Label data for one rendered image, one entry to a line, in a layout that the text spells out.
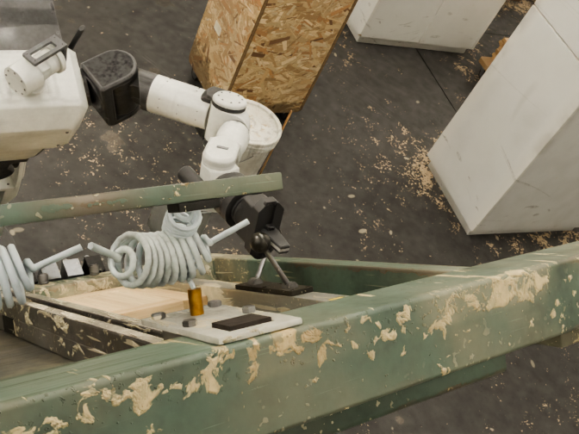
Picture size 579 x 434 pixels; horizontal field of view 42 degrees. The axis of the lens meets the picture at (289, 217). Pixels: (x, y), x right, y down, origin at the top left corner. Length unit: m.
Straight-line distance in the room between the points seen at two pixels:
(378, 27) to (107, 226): 2.45
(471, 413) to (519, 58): 1.68
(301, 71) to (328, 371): 3.11
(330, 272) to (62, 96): 0.70
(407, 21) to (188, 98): 3.43
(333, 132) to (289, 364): 3.48
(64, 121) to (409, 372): 1.10
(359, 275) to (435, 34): 3.82
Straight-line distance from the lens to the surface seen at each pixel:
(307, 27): 3.65
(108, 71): 1.79
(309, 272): 1.71
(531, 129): 3.79
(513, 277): 1.00
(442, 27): 5.26
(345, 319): 0.82
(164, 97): 1.77
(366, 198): 3.94
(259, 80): 3.75
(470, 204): 4.07
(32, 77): 1.62
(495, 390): 3.60
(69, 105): 1.74
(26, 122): 1.73
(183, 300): 1.60
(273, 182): 0.86
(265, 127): 3.44
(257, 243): 1.33
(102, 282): 1.96
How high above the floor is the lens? 2.47
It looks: 43 degrees down
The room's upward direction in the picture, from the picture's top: 30 degrees clockwise
